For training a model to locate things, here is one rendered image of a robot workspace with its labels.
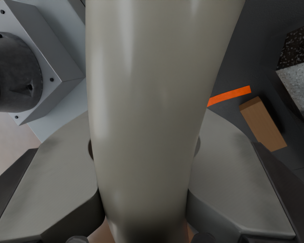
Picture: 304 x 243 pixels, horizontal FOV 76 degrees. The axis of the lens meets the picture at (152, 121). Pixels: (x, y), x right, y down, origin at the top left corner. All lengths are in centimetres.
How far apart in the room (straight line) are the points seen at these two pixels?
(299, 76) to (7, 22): 76
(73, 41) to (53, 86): 13
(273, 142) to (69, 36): 112
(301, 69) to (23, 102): 73
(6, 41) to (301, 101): 79
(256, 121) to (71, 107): 97
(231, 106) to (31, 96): 110
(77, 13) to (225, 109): 102
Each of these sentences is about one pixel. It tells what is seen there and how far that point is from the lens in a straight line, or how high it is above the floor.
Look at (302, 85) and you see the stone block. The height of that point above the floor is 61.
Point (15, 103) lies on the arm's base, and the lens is 54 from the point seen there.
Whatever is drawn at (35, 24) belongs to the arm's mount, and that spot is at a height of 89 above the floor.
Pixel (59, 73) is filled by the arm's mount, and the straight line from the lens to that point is 51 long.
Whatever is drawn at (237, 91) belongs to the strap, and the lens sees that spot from 130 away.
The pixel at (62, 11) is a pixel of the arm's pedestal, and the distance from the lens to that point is 59.
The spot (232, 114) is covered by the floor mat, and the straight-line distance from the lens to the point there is 133.
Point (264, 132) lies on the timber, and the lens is 126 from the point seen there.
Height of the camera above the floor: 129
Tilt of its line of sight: 62 degrees down
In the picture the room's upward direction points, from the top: 135 degrees counter-clockwise
